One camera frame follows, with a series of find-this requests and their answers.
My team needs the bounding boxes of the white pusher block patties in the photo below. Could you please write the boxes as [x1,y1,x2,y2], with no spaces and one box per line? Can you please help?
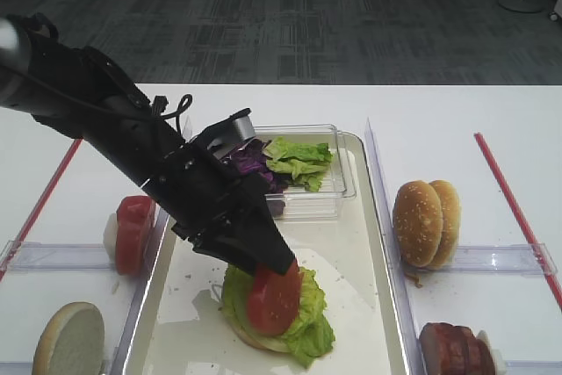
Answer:
[477,330,507,375]

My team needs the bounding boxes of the red tomato slice front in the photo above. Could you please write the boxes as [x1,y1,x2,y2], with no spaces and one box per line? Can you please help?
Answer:
[246,260,302,336]

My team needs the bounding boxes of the red rail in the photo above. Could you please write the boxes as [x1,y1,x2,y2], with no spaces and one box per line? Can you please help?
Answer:
[0,140,82,280]
[473,133,561,307]

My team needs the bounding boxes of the red rail right side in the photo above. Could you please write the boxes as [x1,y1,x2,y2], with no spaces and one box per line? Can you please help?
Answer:
[473,133,561,307]

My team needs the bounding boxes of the bun bottom on tray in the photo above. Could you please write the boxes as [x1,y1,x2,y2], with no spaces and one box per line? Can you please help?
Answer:
[232,326,290,354]

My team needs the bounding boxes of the white metal tray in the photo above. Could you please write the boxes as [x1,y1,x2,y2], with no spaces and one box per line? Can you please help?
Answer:
[126,126,406,374]

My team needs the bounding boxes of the red rail left side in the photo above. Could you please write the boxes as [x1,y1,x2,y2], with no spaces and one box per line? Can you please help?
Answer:
[0,140,82,280]

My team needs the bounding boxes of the brown meat patties stack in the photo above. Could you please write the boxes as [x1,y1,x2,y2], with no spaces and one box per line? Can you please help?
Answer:
[419,322,499,375]

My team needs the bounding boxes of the purple cabbage leaves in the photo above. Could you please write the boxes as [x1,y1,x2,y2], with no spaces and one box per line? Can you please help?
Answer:
[222,138,289,194]

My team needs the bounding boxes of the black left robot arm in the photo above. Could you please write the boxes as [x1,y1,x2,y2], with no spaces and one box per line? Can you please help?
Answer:
[1,14,294,275]

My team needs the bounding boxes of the clear dispenser track bun tops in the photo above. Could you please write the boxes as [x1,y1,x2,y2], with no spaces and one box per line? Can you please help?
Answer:
[404,243,558,277]

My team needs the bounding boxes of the clear dispenser track tomato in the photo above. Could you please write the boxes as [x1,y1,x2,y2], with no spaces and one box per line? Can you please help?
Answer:
[1,241,115,272]

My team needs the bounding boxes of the clear plastic salad container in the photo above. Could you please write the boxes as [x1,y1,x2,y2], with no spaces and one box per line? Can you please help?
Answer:
[256,124,356,220]

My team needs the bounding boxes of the clear dispenser track patties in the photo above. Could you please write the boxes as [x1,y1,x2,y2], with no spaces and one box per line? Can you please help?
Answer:
[498,359,562,375]

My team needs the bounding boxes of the sesame bun top front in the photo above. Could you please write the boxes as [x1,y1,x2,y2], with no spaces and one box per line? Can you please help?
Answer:
[393,180,443,268]

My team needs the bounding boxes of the white stand base background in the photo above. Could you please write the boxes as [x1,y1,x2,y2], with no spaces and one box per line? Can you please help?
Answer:
[496,0,544,14]

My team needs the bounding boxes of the green lettuce in container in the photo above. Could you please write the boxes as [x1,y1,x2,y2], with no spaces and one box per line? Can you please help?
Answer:
[263,137,333,192]

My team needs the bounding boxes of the red tomato slice rear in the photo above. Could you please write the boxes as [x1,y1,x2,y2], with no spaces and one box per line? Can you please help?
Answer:
[115,195,155,276]

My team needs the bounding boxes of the lettuce leaf on bun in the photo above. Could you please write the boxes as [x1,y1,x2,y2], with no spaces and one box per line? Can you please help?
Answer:
[221,264,335,368]

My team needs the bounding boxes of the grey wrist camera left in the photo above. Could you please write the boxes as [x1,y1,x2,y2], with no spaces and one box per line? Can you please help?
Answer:
[232,115,256,143]

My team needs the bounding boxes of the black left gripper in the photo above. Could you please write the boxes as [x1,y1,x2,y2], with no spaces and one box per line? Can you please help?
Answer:
[143,109,295,275]

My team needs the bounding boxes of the red tomato slice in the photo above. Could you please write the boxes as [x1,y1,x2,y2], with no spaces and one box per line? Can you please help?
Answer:
[115,195,155,276]
[246,260,302,336]

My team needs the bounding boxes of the clear long rail left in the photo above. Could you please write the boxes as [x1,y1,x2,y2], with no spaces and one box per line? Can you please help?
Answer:
[107,206,177,375]

